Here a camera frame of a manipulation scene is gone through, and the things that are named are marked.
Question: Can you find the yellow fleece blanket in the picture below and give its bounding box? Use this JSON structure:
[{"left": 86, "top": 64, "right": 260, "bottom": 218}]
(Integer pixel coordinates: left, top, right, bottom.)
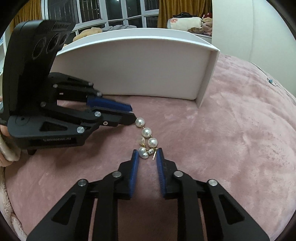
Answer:
[{"left": 73, "top": 27, "right": 104, "bottom": 42}]

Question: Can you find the pink plush pile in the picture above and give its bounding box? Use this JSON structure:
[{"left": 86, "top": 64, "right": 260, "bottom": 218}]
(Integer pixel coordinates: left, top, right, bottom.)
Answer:
[{"left": 201, "top": 11, "right": 213, "bottom": 37}]

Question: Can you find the white wardrobe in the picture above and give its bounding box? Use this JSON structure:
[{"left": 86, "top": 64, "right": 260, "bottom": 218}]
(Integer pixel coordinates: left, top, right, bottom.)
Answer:
[{"left": 211, "top": 0, "right": 296, "bottom": 78}]

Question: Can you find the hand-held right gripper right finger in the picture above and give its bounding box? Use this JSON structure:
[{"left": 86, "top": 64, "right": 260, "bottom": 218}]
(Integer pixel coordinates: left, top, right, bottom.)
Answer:
[{"left": 156, "top": 148, "right": 270, "bottom": 241}]

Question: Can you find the grey clothes pile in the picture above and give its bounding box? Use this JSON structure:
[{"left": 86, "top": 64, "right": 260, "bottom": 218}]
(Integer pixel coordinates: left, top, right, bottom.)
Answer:
[{"left": 102, "top": 24, "right": 137, "bottom": 32}]

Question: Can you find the bay window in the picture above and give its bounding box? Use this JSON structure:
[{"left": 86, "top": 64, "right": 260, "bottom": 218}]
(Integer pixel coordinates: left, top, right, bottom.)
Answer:
[{"left": 43, "top": 0, "right": 160, "bottom": 30}]

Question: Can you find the mustard curtain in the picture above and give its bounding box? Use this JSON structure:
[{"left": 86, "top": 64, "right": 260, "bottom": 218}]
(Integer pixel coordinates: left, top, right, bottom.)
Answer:
[
  {"left": 14, "top": 0, "right": 44, "bottom": 26},
  {"left": 158, "top": 0, "right": 213, "bottom": 29}
]

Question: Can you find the black bag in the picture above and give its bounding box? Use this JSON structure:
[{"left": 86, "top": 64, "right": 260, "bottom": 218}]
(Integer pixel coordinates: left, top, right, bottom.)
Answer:
[{"left": 172, "top": 12, "right": 197, "bottom": 18}]

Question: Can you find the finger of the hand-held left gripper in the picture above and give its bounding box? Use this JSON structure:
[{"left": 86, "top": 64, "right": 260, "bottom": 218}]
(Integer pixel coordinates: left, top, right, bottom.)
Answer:
[
  {"left": 49, "top": 72, "right": 133, "bottom": 112},
  {"left": 40, "top": 102, "right": 137, "bottom": 127}
]

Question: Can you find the person's left forearm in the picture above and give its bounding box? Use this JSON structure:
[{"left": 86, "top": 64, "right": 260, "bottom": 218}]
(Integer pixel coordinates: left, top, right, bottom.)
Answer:
[{"left": 0, "top": 134, "right": 23, "bottom": 168}]

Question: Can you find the white floral pillow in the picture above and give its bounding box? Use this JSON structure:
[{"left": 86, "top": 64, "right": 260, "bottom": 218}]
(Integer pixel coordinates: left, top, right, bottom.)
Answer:
[{"left": 167, "top": 16, "right": 204, "bottom": 32}]

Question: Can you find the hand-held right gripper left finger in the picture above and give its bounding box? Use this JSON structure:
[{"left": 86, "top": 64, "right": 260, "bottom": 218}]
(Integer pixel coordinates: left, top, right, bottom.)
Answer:
[{"left": 26, "top": 149, "right": 140, "bottom": 241}]

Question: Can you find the person's left hand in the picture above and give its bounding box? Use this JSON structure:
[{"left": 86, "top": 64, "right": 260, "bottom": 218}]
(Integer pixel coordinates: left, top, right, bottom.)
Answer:
[{"left": 0, "top": 124, "right": 11, "bottom": 139}]

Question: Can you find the white charging cable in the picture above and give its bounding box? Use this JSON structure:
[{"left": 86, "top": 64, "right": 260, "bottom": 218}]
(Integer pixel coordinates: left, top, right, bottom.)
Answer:
[{"left": 264, "top": 70, "right": 295, "bottom": 100}]

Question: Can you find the white storage box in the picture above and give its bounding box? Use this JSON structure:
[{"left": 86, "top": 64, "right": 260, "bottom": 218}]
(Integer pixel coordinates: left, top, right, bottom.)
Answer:
[{"left": 54, "top": 28, "right": 220, "bottom": 109}]

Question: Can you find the pearl strand bracelet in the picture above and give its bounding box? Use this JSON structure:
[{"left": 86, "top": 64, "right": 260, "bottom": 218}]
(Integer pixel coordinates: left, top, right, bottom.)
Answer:
[{"left": 135, "top": 117, "right": 160, "bottom": 161}]

